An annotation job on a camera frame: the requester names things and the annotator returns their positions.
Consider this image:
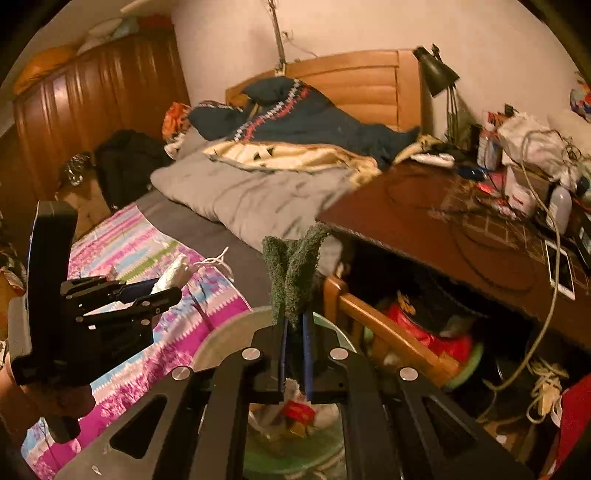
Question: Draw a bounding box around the white power strip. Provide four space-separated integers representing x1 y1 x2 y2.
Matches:
525 362 565 426

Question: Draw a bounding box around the black cable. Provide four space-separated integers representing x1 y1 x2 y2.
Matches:
387 174 540 292

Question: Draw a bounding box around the orange cloth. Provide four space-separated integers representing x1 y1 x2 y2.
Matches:
163 101 191 140

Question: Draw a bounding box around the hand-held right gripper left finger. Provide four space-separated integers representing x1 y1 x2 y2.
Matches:
55 318 291 480

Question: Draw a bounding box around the white tissue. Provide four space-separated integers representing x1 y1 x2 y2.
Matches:
150 253 193 296

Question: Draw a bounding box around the purple floral printed bedsheet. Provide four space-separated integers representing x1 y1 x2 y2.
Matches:
21 203 252 478

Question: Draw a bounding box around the red wrapper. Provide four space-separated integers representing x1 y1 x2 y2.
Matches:
281 399 316 426

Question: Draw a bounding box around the navy and cream patterned blanket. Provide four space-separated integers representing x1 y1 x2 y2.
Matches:
186 77 422 175

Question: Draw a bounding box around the white string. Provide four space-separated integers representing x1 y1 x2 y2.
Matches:
191 246 237 283

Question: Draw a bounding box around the grey duvet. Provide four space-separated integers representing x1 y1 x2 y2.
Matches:
150 151 368 274

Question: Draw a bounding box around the wooden chair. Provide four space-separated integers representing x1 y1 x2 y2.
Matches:
322 274 462 389

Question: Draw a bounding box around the shiny crumpled plastic bag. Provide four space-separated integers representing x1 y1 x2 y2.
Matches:
59 151 94 186

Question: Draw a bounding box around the white remote control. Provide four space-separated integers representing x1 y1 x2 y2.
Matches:
410 152 456 169

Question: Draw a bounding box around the wooden headboard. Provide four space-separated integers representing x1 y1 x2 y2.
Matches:
225 49 426 133

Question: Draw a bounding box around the red cloth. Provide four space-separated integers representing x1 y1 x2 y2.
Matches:
385 299 475 364

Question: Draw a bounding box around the white plastic bottle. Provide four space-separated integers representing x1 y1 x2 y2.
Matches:
547 184 574 234

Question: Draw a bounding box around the black bag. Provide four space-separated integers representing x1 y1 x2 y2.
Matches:
94 128 175 214

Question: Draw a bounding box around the brown wooden wardrobe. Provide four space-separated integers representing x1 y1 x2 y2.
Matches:
11 31 191 206

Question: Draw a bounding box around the beige cable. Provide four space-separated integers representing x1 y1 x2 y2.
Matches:
482 129 591 395

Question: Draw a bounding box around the white plastic bag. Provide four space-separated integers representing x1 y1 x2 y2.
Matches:
498 113 580 182

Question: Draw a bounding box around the dark green cloth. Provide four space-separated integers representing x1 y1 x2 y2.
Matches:
261 223 331 394

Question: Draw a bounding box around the person's left hand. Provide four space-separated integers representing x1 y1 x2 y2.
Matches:
21 381 96 419

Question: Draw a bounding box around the metal pole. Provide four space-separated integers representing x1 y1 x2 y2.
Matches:
269 0 290 77

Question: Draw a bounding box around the green trash bin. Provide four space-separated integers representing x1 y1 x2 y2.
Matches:
191 306 360 478

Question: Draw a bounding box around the dark wooden desk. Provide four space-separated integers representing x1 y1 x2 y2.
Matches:
316 159 591 354

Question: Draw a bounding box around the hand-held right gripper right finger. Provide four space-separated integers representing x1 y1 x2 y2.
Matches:
301 314 536 480

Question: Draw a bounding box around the white phone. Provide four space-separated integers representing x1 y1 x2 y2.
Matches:
544 239 576 302

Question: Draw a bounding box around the white box with red label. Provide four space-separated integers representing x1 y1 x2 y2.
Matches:
502 162 553 214

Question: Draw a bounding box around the brown cardboard box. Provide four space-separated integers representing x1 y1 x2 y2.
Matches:
54 168 114 241

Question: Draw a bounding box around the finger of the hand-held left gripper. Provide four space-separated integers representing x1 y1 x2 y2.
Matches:
60 275 155 305
74 286 183 326

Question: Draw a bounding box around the dark desk lamp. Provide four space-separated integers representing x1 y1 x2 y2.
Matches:
412 43 463 141

